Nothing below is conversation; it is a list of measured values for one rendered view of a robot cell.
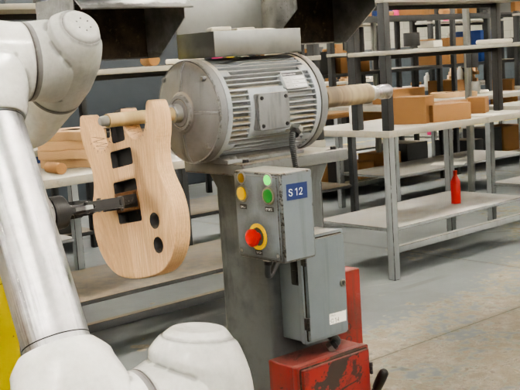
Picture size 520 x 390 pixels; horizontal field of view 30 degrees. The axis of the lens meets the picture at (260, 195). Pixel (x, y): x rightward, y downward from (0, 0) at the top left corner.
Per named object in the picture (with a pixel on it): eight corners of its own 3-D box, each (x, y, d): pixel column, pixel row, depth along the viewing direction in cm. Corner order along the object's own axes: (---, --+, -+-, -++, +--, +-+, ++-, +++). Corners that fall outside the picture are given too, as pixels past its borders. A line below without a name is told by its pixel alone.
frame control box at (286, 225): (299, 259, 244) (293, 157, 240) (361, 270, 227) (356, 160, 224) (224, 278, 228) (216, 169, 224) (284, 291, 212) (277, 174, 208)
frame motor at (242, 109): (274, 147, 271) (268, 54, 267) (343, 150, 250) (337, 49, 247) (153, 165, 245) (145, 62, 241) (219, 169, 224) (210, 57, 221)
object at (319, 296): (323, 325, 256) (312, 118, 248) (352, 332, 248) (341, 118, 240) (281, 338, 246) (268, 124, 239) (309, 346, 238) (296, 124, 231)
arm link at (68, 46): (73, 57, 176) (0, 62, 169) (102, -9, 163) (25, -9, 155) (96, 116, 172) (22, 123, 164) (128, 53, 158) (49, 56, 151)
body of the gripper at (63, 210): (42, 232, 217) (77, 226, 223) (59, 229, 211) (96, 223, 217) (35, 199, 217) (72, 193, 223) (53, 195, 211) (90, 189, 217)
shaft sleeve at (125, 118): (172, 104, 231) (177, 115, 230) (165, 112, 234) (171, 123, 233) (107, 111, 220) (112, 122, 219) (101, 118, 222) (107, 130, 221)
